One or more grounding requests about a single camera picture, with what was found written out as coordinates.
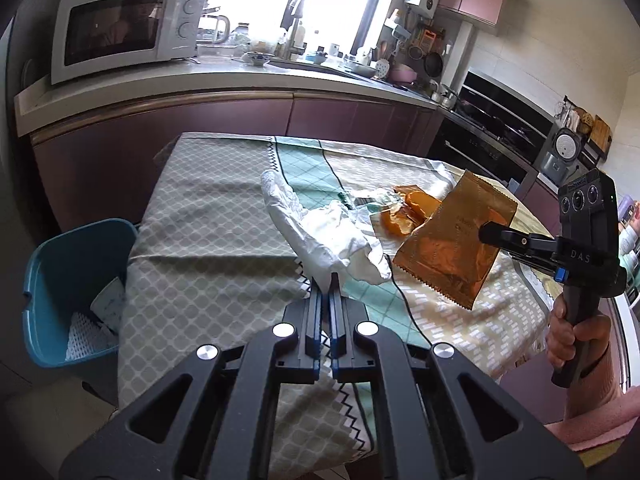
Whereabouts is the orange snack wrapper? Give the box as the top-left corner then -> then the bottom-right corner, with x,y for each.
380,185 -> 442,237

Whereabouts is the patterned tablecloth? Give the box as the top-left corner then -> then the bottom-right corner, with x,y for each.
115,131 -> 554,480

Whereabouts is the glass kettle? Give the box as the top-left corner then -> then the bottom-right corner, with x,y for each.
196,6 -> 231,44

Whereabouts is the purple kitchen cabinet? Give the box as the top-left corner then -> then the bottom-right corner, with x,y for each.
34,91 -> 442,231

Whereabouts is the black cable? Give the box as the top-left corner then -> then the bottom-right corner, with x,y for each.
382,251 -> 436,348

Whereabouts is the kitchen faucet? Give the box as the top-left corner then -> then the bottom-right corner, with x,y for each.
282,0 -> 306,61

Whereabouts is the white foam net sleeve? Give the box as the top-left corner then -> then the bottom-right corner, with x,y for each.
65,312 -> 122,362

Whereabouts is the right hand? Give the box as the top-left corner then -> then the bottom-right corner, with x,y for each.
546,295 -> 615,390

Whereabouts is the white plastic bag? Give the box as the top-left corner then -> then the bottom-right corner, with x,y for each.
260,169 -> 392,292

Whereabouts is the blue plastic trash bin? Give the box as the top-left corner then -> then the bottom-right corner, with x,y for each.
22,218 -> 137,368

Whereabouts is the blue white small bowl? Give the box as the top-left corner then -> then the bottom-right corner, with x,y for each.
246,52 -> 271,67

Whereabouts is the white microwave oven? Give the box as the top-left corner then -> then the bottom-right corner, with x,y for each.
50,0 -> 205,84

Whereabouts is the green clear plastic wrapper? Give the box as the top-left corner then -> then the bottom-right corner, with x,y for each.
349,188 -> 402,212

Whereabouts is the pink pot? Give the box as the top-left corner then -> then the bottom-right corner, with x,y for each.
388,64 -> 418,84

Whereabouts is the silver rice cooker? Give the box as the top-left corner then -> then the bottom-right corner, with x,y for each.
539,125 -> 582,186

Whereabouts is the black built-in oven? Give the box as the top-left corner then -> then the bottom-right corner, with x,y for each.
427,70 -> 553,192

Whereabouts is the gold brown snack bag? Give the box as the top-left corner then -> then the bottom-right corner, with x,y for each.
393,171 -> 518,310

